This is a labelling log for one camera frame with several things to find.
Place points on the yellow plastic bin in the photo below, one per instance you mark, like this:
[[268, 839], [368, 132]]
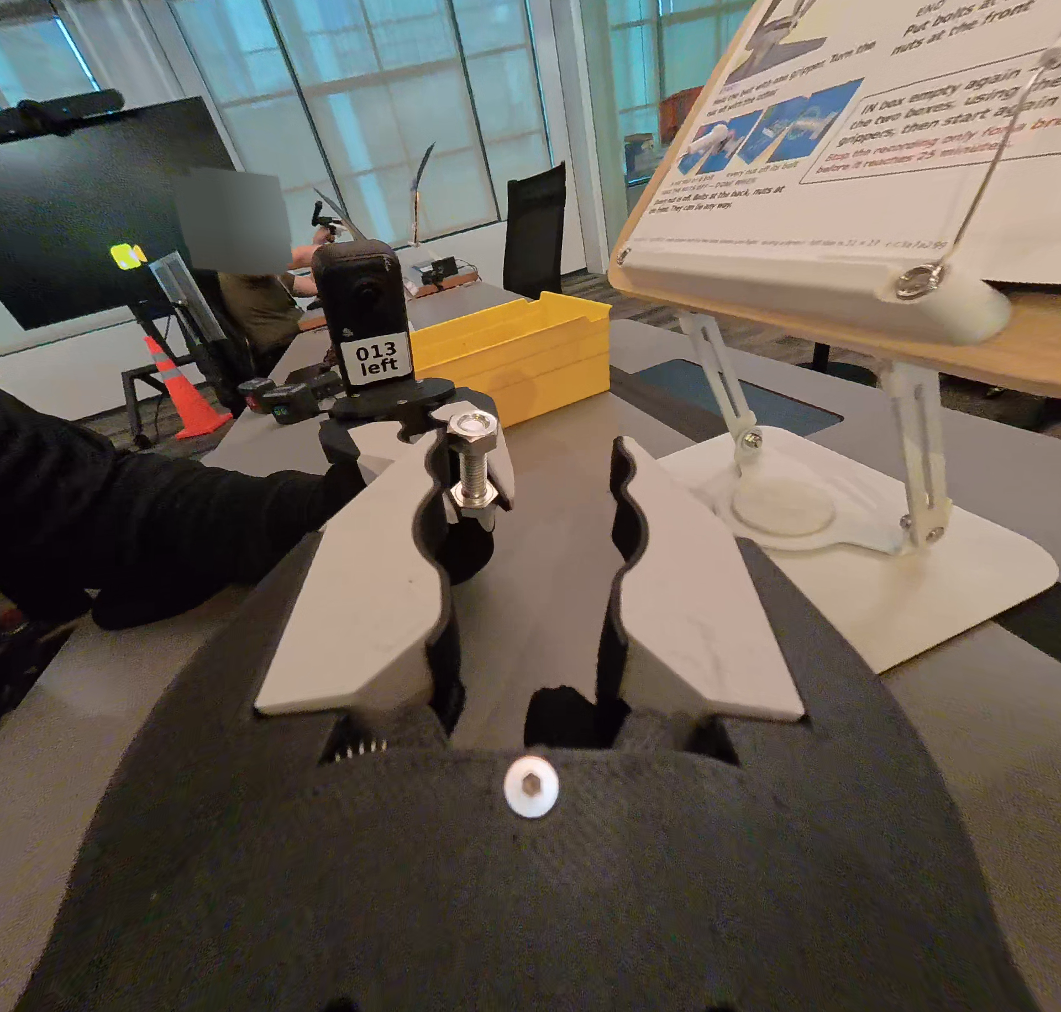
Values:
[[530, 357]]

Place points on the orange traffic cone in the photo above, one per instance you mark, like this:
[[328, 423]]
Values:
[[186, 403]]

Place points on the small black device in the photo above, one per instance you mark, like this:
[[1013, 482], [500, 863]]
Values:
[[443, 269]]

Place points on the large black wall screen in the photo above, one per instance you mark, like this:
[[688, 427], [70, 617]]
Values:
[[83, 225]]

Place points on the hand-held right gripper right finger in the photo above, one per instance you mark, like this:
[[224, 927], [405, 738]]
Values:
[[704, 614]]

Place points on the steel hex nut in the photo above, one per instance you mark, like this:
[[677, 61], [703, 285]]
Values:
[[481, 500]]

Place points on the orange resin printer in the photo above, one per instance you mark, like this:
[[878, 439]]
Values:
[[681, 109]]

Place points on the white stand with instruction sheet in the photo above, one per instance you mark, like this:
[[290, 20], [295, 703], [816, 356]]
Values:
[[953, 598]]

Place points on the person's left forearm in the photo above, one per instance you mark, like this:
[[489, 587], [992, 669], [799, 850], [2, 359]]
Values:
[[99, 523]]

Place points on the printed instruction sheet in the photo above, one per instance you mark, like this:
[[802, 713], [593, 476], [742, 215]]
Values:
[[912, 117]]

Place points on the grey tilted board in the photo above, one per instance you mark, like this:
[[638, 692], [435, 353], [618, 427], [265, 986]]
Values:
[[174, 287]]

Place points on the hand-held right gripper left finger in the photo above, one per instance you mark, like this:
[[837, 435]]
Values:
[[356, 614]]

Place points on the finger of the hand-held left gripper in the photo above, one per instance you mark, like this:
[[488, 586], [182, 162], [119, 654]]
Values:
[[504, 465], [389, 453]]

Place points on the black video bar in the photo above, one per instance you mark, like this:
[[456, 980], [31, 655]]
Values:
[[58, 113]]

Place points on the black swivel chair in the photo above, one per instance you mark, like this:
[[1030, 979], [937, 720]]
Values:
[[220, 366]]

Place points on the steel hex bolt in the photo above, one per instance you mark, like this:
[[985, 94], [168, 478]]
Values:
[[474, 467]]

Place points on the black office chair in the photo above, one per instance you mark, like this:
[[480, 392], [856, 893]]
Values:
[[535, 225]]

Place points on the person's left hand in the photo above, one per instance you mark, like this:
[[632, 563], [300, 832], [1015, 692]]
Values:
[[282, 515]]

